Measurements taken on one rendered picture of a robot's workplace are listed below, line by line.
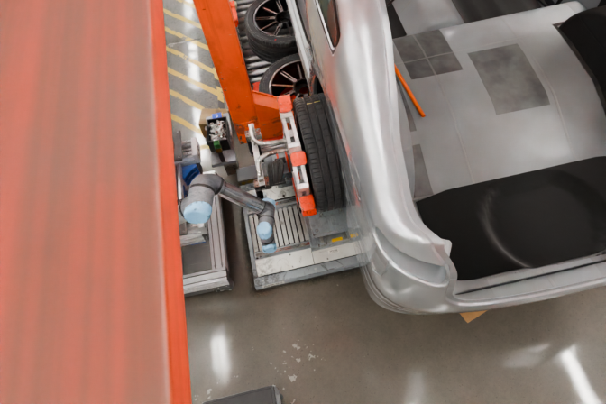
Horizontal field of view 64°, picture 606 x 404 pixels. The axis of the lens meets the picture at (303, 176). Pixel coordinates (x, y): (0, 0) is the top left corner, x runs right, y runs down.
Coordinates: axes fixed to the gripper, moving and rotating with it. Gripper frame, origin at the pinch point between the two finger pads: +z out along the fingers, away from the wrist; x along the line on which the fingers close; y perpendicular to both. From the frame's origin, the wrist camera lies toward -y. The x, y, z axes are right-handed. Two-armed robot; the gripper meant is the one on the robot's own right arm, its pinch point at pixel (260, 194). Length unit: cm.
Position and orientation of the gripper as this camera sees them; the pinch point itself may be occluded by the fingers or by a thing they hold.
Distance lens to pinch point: 268.6
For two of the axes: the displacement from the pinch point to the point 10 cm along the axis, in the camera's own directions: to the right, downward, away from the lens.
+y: -0.8, -5.3, -8.5
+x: -9.8, 2.1, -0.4
